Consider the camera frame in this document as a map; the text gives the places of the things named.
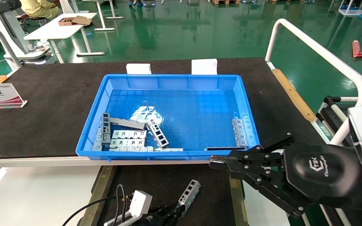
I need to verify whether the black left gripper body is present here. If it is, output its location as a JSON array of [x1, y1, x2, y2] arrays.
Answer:
[[135, 213, 169, 226]]

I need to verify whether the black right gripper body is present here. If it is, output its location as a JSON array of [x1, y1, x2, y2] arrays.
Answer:
[[281, 141, 362, 209]]

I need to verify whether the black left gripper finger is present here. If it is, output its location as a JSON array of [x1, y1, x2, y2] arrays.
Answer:
[[168, 205, 187, 225], [151, 202, 182, 215]]

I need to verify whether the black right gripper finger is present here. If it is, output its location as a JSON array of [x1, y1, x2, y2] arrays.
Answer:
[[209, 132, 296, 164], [210, 163, 306, 219]]

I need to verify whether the grey slotted metal bracket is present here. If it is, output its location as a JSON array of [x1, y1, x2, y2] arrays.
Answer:
[[232, 118, 249, 147], [110, 139, 146, 148], [101, 112, 111, 144], [110, 117, 146, 130], [178, 179, 201, 217], [146, 119, 170, 149], [108, 146, 153, 153], [92, 127, 104, 152], [112, 130, 147, 139]]

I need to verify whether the dark metal bar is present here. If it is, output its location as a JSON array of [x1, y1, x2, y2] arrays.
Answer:
[[204, 146, 248, 151]]

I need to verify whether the large blue plastic bin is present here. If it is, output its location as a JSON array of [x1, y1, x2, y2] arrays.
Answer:
[[76, 74, 260, 162]]

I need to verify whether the white foam block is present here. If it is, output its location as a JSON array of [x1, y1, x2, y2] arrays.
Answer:
[[191, 58, 218, 75], [126, 63, 152, 75]]

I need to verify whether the white low work table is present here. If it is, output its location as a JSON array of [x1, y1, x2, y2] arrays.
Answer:
[[0, 165, 102, 226]]

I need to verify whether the white rectangular table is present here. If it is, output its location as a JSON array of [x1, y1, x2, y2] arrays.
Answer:
[[23, 13, 105, 64]]

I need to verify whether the open cardboard box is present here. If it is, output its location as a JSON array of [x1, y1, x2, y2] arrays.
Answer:
[[58, 15, 93, 26]]

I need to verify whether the person in yellow jacket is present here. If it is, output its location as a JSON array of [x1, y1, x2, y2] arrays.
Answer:
[[20, 0, 59, 20]]

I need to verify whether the white neighbouring robot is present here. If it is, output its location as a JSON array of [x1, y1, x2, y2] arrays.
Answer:
[[0, 0, 56, 65]]

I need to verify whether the short black left gripper cable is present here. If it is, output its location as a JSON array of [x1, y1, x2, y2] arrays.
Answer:
[[114, 184, 127, 222]]

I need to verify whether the long black left arm cable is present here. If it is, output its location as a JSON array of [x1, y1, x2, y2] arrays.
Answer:
[[62, 195, 134, 226]]

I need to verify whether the white tube rail arch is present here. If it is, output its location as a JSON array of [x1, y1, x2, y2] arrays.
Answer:
[[264, 19, 362, 145]]

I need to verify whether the grey tube rail arch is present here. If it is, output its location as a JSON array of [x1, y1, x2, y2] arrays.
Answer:
[[0, 25, 23, 70]]

